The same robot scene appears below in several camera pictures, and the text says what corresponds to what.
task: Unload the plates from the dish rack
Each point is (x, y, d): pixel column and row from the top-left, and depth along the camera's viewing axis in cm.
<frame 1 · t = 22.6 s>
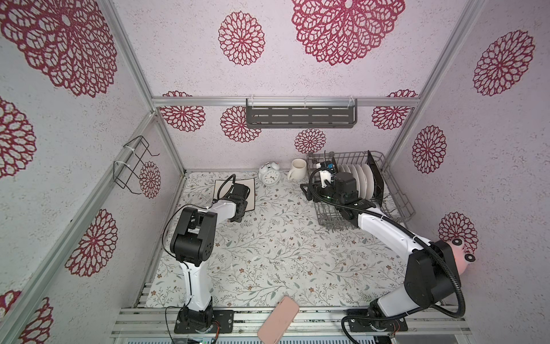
left hand: (243, 209, 103), fingers open
right hand: (308, 180, 83), fingers open
white square plate black rim: (225, 187, 93), point 17 cm above the table
white twin bell alarm clock: (269, 173, 111), point 8 cm above the table
white ceramic mug: (298, 170, 112), point 8 cm above the table

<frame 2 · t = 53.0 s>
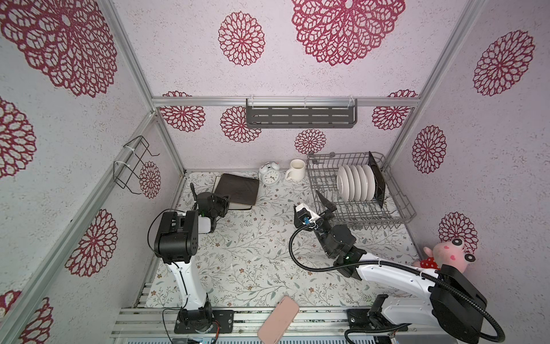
left hand: (231, 194, 102), fingers closed
right hand: (311, 197, 73), fingers open
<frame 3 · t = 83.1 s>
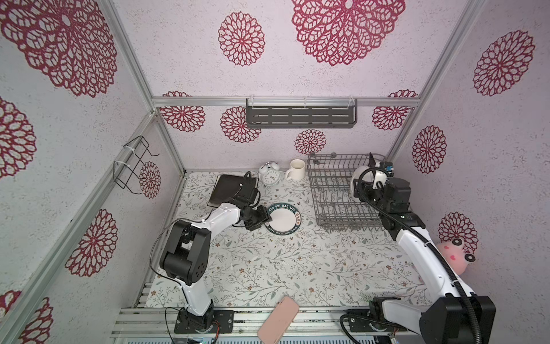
left hand: (268, 222, 92), fingers open
right hand: (364, 178, 78), fingers open
white round plate: (286, 219, 105), on the table
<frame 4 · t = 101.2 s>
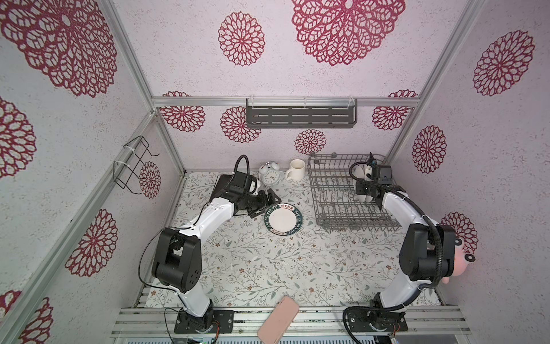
left hand: (274, 205, 86), fingers open
right hand: (363, 179, 93), fingers open
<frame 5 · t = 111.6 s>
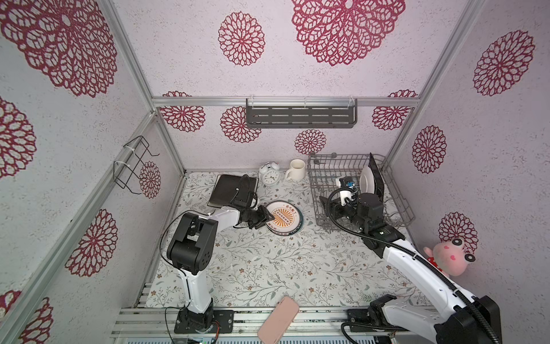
left hand: (272, 219, 95), fingers open
right hand: (331, 191, 77), fingers open
white round plate 3: (288, 216, 102), point 2 cm above the table
white round plate 4: (367, 180, 100), point 14 cm above the table
